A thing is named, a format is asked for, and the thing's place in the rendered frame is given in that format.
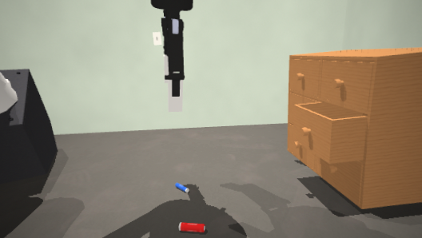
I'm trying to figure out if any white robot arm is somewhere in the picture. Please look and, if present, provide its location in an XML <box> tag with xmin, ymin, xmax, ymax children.
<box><xmin>0</xmin><ymin>72</ymin><xmax>18</xmax><ymax>113</ymax></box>

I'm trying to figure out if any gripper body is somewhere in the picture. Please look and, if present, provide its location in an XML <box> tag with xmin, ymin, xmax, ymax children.
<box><xmin>151</xmin><ymin>0</ymin><xmax>193</xmax><ymax>37</ymax></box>

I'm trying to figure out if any blue battery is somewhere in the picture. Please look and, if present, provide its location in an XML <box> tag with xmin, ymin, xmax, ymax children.
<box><xmin>175</xmin><ymin>183</ymin><xmax>189</xmax><ymax>192</ymax></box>

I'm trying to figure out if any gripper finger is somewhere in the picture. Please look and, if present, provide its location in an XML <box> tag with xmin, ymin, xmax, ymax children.
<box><xmin>161</xmin><ymin>10</ymin><xmax>169</xmax><ymax>83</ymax></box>
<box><xmin>162</xmin><ymin>19</ymin><xmax>185</xmax><ymax>112</ymax></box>

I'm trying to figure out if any wooden chest of drawers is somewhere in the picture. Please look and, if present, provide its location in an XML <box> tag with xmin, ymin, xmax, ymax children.
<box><xmin>288</xmin><ymin>47</ymin><xmax>422</xmax><ymax>209</ymax></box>

